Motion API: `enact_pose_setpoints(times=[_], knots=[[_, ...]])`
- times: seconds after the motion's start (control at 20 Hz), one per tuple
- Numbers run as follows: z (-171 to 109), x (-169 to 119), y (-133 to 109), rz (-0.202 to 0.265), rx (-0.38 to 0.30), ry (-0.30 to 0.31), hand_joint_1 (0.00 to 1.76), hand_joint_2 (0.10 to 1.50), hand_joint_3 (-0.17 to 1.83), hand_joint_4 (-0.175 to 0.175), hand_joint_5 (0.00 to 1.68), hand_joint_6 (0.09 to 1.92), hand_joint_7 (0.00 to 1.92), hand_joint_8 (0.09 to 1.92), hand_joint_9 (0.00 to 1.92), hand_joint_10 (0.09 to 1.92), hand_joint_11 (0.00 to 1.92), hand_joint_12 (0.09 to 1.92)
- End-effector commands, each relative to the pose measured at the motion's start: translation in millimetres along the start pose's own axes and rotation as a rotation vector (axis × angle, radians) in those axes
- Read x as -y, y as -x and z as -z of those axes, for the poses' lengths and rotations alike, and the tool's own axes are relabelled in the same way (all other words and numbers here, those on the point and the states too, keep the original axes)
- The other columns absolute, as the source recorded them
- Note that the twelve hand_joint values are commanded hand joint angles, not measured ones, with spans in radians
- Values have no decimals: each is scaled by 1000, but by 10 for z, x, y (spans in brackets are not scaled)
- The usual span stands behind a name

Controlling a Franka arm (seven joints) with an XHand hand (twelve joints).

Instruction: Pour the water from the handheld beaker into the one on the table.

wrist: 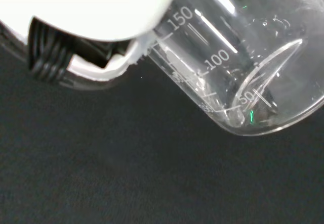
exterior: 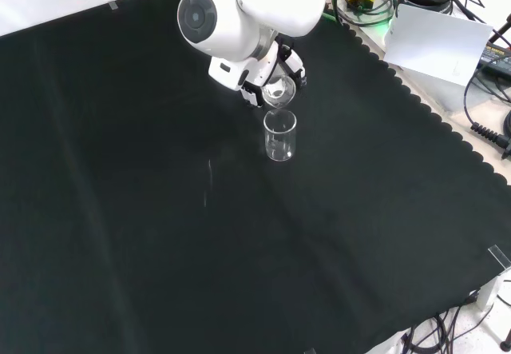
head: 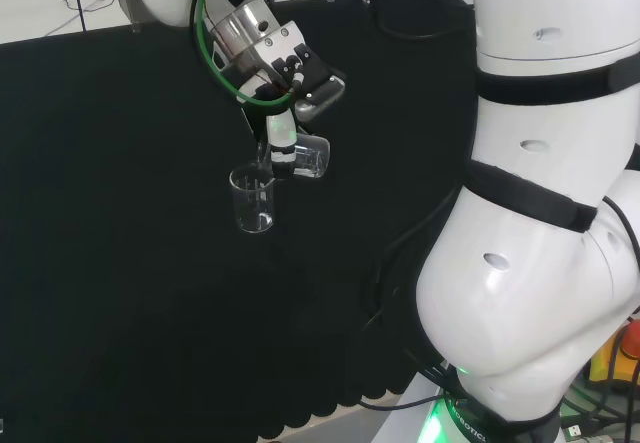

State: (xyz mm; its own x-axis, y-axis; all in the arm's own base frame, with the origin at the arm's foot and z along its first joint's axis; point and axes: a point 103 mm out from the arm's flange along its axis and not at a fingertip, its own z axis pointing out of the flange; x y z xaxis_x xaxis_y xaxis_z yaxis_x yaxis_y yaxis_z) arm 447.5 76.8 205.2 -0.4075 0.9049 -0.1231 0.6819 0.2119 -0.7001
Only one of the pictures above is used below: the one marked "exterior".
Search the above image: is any clear glass beaker with spout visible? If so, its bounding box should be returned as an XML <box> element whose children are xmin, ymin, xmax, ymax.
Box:
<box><xmin>261</xmin><ymin>73</ymin><xmax>299</xmax><ymax>110</ymax></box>

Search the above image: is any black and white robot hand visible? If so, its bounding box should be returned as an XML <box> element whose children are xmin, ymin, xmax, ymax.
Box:
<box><xmin>208</xmin><ymin>42</ymin><xmax>308</xmax><ymax>109</ymax></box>

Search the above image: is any black power supply yellow label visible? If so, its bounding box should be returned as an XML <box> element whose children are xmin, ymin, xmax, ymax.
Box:
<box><xmin>477</xmin><ymin>40</ymin><xmax>511</xmax><ymax>76</ymax></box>

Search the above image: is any black cable with ribbed plug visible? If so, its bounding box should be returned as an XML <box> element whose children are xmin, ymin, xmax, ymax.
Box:
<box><xmin>462</xmin><ymin>52</ymin><xmax>511</xmax><ymax>159</ymax></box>

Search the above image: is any pale white board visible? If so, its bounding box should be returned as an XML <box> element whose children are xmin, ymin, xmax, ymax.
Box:
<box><xmin>382</xmin><ymin>2</ymin><xmax>494</xmax><ymax>88</ymax></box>

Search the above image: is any black floor cable bundle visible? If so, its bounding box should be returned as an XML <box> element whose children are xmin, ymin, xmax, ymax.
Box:
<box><xmin>401</xmin><ymin>304</ymin><xmax>511</xmax><ymax>354</ymax></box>

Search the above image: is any black scalloped bench cloth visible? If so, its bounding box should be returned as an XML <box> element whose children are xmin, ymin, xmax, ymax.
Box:
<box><xmin>0</xmin><ymin>0</ymin><xmax>511</xmax><ymax>354</ymax></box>

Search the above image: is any green cable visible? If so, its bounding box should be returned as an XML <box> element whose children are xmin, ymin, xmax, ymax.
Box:
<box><xmin>323</xmin><ymin>0</ymin><xmax>396</xmax><ymax>26</ymax></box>

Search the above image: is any white bench bracket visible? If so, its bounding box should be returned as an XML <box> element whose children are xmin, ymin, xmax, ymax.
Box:
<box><xmin>477</xmin><ymin>276</ymin><xmax>505</xmax><ymax>312</ymax></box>

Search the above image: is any black tripod leg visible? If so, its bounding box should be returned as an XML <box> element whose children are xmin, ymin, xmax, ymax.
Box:
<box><xmin>489</xmin><ymin>14</ymin><xmax>511</xmax><ymax>46</ymax></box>

